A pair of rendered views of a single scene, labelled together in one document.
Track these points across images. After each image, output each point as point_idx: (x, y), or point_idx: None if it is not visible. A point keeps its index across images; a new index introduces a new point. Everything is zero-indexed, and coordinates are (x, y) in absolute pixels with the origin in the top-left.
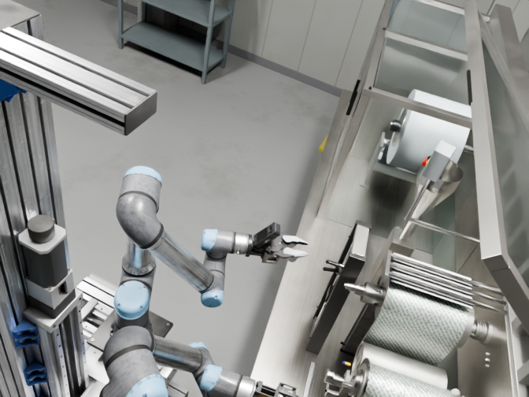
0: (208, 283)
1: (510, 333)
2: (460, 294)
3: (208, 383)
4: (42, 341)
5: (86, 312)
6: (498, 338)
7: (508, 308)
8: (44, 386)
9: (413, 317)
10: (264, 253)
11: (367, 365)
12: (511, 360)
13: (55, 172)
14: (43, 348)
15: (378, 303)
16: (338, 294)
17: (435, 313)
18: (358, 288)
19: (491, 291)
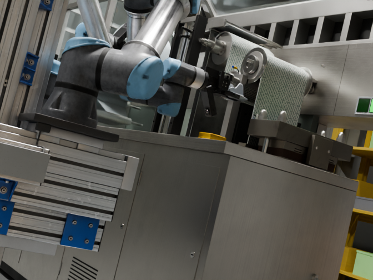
0: (111, 44)
1: (293, 45)
2: (257, 41)
3: (176, 61)
4: (55, 6)
5: None
6: (287, 56)
7: None
8: (16, 106)
9: (247, 45)
10: None
11: (251, 51)
12: (305, 46)
13: None
14: (51, 20)
15: (224, 46)
16: (192, 56)
17: (255, 44)
18: (209, 39)
19: (266, 45)
